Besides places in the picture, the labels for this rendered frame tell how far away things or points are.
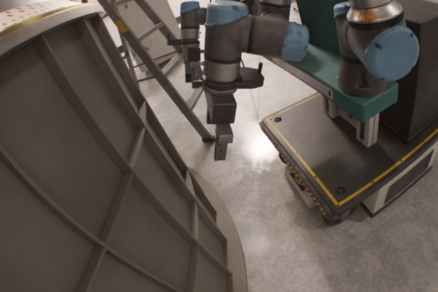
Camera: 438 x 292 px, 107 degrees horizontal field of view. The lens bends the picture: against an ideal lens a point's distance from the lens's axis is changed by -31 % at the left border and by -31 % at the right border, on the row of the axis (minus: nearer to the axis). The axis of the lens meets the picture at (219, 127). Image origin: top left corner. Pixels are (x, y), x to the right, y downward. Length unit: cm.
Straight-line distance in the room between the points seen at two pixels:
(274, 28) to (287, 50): 5
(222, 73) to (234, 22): 10
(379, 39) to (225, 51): 27
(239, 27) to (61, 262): 51
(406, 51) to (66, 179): 64
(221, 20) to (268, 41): 9
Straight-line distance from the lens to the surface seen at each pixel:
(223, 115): 47
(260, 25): 43
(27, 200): 41
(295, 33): 43
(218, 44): 43
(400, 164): 103
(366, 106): 62
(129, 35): 168
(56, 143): 45
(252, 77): 49
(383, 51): 44
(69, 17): 54
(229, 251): 120
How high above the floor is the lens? 108
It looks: 34 degrees down
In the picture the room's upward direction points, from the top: 24 degrees counter-clockwise
